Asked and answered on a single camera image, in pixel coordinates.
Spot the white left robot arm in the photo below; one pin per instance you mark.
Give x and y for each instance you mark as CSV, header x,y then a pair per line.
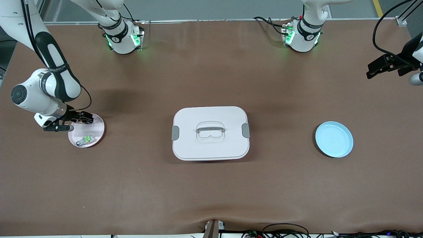
x,y
304,41

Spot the green push button switch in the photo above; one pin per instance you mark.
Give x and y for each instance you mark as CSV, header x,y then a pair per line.
x,y
86,139

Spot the aluminium table edge rail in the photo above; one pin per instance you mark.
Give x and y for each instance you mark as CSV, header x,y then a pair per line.
x,y
214,20

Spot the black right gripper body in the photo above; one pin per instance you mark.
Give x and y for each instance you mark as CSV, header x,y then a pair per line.
x,y
71,114

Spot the pink box with white lid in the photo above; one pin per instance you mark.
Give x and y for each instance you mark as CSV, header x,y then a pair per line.
x,y
211,148

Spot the aluminium frame profile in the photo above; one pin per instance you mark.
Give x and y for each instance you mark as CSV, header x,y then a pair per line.
x,y
401,21
42,10

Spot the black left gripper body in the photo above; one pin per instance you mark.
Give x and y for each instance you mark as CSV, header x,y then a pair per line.
x,y
401,62

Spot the light blue round plate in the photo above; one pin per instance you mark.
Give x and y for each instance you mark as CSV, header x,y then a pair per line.
x,y
333,140

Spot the pink round plate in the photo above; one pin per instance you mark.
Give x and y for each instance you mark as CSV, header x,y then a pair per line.
x,y
96,135

